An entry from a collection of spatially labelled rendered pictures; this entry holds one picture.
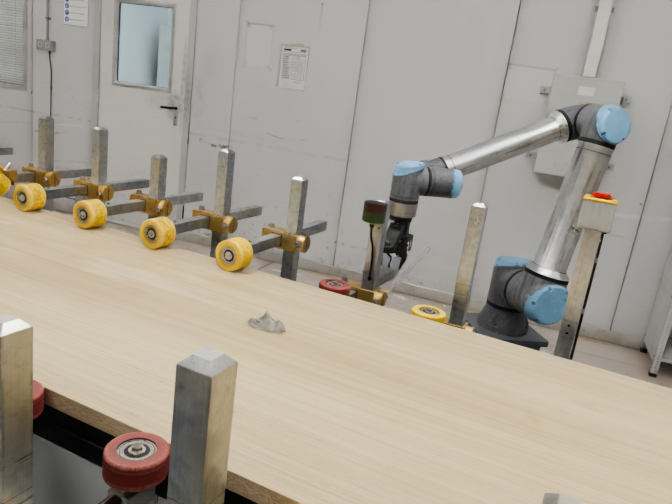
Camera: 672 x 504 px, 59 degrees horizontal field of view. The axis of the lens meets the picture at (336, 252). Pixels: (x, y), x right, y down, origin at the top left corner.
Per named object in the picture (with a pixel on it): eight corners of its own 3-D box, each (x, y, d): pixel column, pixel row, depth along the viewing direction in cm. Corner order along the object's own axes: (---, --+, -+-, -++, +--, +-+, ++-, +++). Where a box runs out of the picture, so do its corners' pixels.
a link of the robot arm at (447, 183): (453, 166, 192) (417, 162, 188) (469, 172, 181) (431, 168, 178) (448, 195, 194) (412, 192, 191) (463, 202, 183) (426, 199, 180)
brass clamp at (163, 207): (141, 207, 196) (142, 192, 194) (173, 215, 190) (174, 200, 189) (127, 209, 190) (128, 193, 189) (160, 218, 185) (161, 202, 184)
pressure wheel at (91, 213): (94, 193, 172) (112, 212, 170) (83, 213, 175) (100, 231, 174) (78, 195, 167) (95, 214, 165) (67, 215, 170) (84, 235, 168)
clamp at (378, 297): (340, 294, 169) (343, 277, 167) (384, 307, 163) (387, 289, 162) (332, 299, 164) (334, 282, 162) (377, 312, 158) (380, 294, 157)
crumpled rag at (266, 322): (240, 320, 120) (241, 309, 120) (268, 315, 125) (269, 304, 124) (265, 336, 114) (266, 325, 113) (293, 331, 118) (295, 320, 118)
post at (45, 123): (46, 248, 217) (47, 115, 205) (52, 250, 216) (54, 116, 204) (37, 250, 214) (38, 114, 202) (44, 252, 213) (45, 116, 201)
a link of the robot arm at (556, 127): (580, 97, 208) (403, 161, 200) (603, 98, 197) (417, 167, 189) (585, 129, 212) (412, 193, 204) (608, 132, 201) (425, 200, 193)
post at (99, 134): (96, 265, 208) (100, 126, 195) (103, 267, 206) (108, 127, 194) (88, 267, 205) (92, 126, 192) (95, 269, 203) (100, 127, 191)
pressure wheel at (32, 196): (50, 204, 181) (34, 212, 185) (41, 179, 181) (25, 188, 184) (33, 206, 176) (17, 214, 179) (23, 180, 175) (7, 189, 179)
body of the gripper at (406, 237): (411, 252, 191) (417, 216, 188) (402, 257, 184) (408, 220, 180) (389, 246, 194) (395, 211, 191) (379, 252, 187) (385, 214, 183)
